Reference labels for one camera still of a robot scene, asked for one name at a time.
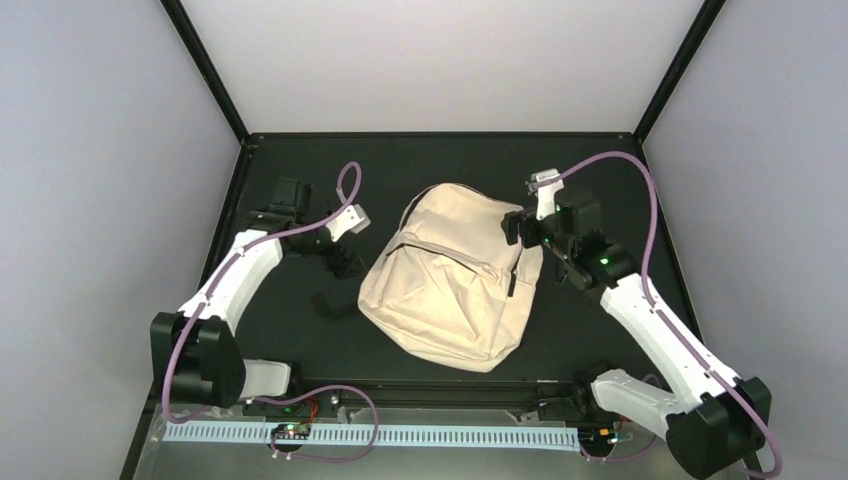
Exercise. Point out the cream canvas backpack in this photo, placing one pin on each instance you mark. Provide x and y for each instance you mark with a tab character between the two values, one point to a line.
448	288

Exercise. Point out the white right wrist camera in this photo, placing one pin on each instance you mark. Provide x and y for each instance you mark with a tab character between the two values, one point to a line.
544	185

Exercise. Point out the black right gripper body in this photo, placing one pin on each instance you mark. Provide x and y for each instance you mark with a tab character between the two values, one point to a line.
528	239

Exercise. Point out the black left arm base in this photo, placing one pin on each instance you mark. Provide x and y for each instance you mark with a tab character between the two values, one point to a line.
299	403

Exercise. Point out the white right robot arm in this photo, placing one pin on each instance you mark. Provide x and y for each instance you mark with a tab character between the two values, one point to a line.
709	417

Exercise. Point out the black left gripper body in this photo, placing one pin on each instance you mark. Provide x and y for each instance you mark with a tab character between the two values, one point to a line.
329	258

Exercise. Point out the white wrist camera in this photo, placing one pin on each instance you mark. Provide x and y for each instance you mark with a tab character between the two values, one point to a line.
353	219
544	185

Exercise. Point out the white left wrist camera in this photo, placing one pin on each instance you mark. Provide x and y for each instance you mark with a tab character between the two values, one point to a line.
353	219

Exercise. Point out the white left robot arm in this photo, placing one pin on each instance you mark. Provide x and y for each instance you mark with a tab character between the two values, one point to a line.
195	356

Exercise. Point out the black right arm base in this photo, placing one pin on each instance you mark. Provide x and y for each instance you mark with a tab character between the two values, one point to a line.
571	403

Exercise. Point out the light blue slotted cable duct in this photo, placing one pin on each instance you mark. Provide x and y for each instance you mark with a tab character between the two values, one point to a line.
326	434

